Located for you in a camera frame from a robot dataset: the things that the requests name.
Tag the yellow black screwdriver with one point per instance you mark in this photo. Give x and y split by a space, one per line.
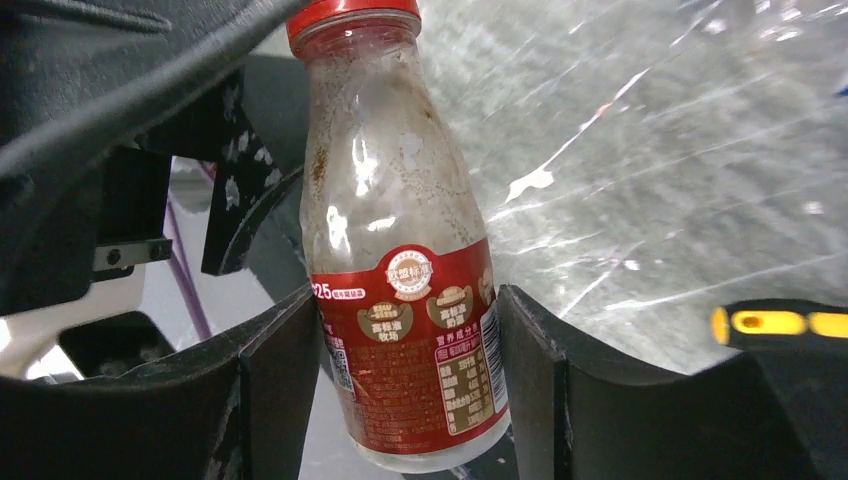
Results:
781 325

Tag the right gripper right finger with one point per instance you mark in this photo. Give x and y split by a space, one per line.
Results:
582 409

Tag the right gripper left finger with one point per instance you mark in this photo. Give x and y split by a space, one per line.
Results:
236 406

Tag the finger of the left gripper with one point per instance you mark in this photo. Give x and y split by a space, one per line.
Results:
251 127
80 81

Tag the milk bottle red label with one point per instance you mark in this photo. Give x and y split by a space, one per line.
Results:
395 245

